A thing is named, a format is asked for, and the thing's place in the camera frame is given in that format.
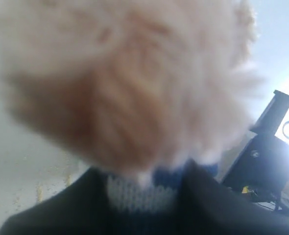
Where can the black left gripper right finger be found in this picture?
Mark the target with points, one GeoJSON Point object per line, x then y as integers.
{"type": "Point", "coordinates": [206, 207]}

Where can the beige teddy bear striped sweater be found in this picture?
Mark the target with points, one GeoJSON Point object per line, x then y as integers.
{"type": "Point", "coordinates": [135, 88]}

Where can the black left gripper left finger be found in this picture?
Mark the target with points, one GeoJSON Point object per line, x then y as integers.
{"type": "Point", "coordinates": [80, 209]}

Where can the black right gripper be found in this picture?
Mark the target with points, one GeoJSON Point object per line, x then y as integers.
{"type": "Point", "coordinates": [261, 172]}

